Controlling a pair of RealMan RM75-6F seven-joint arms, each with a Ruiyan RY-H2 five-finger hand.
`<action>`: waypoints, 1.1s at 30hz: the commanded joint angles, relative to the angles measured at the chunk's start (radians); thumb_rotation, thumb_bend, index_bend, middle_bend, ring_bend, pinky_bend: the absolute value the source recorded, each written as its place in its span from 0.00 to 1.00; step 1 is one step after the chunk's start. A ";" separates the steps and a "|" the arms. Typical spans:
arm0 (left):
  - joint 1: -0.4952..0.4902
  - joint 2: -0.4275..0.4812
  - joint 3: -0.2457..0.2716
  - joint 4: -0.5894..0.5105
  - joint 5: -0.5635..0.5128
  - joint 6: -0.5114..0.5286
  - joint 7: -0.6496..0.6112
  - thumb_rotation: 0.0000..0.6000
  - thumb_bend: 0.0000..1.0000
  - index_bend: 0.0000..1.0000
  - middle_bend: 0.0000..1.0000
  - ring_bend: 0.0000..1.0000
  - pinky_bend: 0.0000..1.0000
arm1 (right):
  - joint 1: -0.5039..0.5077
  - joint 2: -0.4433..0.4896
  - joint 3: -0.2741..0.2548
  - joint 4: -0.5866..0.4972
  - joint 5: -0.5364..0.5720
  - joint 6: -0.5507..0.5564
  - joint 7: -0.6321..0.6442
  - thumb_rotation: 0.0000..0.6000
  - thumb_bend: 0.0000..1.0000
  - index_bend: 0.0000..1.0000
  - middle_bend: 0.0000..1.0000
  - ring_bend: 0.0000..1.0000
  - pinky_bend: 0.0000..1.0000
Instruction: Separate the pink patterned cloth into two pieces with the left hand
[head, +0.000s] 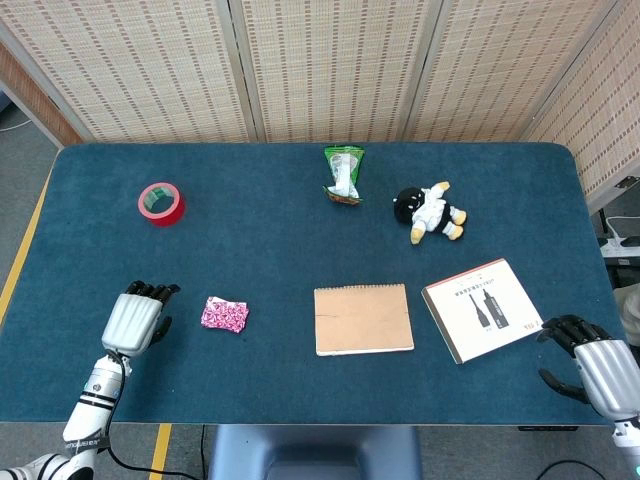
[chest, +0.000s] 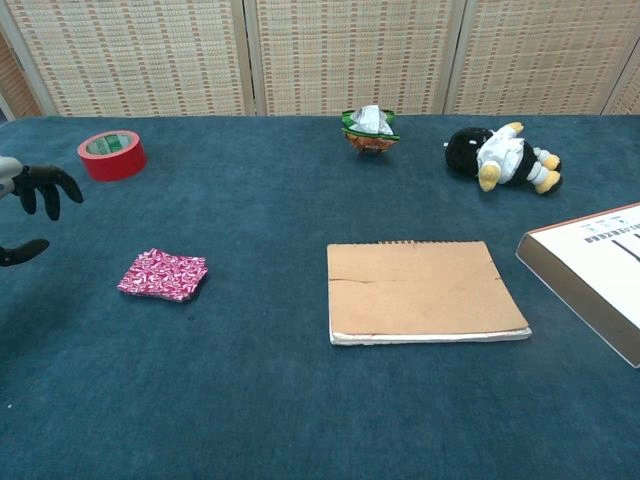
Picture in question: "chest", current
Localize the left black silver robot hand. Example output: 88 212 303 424
0 156 85 269

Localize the small pink patterned wrapper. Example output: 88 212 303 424
117 249 209 300

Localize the red tape roll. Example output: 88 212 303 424
76 129 149 183

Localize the woven folding screen panel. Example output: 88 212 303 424
0 25 43 121
0 0 257 118
443 0 640 116
601 58 640 116
245 0 471 117

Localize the green snack bag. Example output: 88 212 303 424
340 104 401 156

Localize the brown spiral notebook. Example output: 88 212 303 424
326 240 534 346

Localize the black white plush doll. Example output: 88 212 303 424
441 121 564 195

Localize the white flat product box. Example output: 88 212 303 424
515 201 640 370

